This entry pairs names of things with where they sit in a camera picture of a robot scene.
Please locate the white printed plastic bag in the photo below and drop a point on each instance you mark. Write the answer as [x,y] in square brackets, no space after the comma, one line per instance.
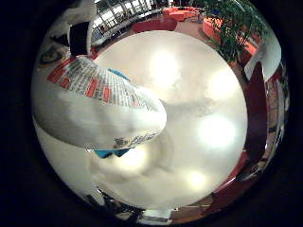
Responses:
[94,116]

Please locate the blue striped cloth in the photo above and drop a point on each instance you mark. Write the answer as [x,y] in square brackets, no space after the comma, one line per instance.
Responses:
[110,153]

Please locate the large grid window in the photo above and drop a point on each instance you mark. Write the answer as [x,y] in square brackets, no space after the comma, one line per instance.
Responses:
[123,15]

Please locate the red seat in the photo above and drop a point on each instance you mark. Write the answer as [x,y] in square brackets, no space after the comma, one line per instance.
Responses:
[154,26]

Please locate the orange sofa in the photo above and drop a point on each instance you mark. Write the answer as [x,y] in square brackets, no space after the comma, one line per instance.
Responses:
[180,13]

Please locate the green leafy plant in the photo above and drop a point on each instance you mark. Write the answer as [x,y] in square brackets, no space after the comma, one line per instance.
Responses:
[236,28]

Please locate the dark red chair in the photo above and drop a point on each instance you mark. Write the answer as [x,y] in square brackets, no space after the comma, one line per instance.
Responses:
[257,116]

